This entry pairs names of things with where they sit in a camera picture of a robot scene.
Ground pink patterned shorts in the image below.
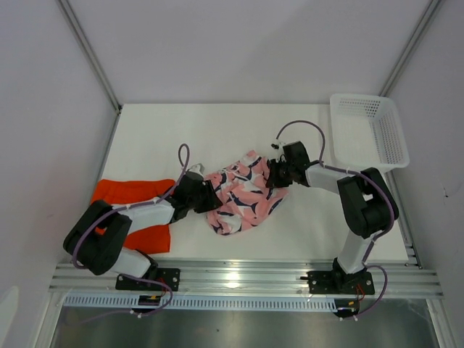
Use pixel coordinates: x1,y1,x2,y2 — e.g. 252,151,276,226
205,150,289,236

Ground orange shorts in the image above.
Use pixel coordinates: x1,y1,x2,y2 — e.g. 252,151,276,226
91,179,175,254

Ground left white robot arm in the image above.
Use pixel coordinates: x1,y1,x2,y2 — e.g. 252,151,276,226
63,171,223,290

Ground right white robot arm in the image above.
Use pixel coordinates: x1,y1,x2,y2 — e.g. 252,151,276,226
266,141,399,294

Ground white plastic basket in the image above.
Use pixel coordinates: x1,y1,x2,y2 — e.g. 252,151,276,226
330,94,410,173

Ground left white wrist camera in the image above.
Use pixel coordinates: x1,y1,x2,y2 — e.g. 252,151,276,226
187,163,204,178

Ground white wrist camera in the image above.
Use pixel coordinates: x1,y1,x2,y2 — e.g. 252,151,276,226
187,163,204,178
270,138,286,151

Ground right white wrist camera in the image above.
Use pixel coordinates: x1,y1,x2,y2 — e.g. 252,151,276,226
270,138,286,151

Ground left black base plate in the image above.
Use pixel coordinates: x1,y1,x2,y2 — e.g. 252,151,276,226
115,267,181,292

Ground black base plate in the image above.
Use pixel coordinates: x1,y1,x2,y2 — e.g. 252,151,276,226
299,269,375,295
115,267,181,292

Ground slotted cable duct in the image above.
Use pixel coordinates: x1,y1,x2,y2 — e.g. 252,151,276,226
63,293,355,312

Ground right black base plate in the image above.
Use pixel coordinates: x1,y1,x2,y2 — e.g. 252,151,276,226
299,269,375,295

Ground aluminium mounting rail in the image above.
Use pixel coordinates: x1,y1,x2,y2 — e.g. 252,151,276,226
49,259,444,299

